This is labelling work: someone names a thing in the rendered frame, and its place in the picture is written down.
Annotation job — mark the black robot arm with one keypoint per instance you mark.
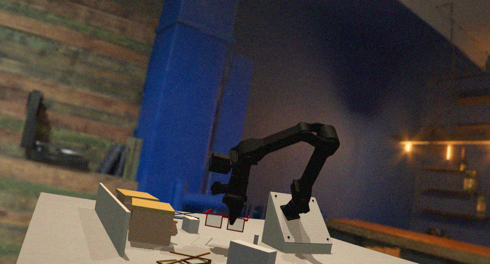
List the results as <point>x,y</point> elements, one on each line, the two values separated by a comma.
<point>250,151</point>

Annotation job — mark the red glasses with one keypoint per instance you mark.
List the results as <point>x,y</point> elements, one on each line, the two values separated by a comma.
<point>215,220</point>

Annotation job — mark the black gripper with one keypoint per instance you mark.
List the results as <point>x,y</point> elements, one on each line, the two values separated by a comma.
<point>236,198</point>

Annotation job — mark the grey flat rectangular panel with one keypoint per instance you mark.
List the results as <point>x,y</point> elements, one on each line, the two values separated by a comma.
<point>114,216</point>

